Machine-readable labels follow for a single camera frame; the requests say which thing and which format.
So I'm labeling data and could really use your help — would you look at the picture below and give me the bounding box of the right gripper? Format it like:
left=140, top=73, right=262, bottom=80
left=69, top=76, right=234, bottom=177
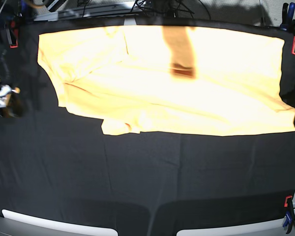
left=0, top=81, right=21, bottom=118

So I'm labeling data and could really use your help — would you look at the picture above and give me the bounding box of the yellow t-shirt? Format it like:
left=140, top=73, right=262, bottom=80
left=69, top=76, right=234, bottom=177
left=37, top=25, right=295, bottom=136

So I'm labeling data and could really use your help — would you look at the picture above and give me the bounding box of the red clamp top left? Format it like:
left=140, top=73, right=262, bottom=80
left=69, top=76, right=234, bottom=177
left=5, top=20, right=19, bottom=48

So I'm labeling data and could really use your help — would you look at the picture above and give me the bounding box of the red blue clamp bottom right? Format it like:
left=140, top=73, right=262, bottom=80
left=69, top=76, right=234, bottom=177
left=282, top=195, right=295, bottom=234

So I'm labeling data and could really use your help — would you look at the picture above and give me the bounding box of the blue clamp top right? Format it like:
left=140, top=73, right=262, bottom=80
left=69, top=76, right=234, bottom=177
left=280, top=2, right=295, bottom=32

